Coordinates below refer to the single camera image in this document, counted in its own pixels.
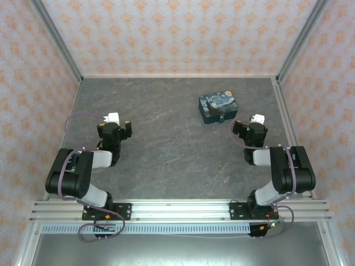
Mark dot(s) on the starry night painted tin box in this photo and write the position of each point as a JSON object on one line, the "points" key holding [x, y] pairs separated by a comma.
{"points": [[219, 104]]}

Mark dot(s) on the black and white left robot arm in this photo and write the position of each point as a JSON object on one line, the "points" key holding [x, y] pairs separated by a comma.
{"points": [[69, 180]]}

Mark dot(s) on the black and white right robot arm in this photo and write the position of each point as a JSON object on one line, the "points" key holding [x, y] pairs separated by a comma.
{"points": [[294, 171]]}

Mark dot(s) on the small circuit board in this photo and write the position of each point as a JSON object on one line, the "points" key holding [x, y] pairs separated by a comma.
{"points": [[106, 227], [270, 225]]}

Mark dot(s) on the grey metal sheet panel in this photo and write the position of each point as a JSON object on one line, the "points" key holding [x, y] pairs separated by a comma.
{"points": [[177, 249]]}

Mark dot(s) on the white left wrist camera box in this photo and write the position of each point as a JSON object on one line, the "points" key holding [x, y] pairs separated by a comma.
{"points": [[113, 117]]}

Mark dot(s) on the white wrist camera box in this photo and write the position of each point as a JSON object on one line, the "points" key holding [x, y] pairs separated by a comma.
{"points": [[113, 117], [258, 118]]}

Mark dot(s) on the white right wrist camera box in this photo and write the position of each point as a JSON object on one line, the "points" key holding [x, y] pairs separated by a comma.
{"points": [[258, 118]]}

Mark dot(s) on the aluminium table side rail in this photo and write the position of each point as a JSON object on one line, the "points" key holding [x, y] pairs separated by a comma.
{"points": [[283, 110], [65, 138]]}

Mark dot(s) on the aluminium rail beam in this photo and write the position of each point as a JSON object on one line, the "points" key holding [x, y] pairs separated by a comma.
{"points": [[180, 210]]}

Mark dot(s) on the aluminium frame post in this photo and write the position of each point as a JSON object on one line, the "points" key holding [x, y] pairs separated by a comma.
{"points": [[301, 38], [59, 41]]}

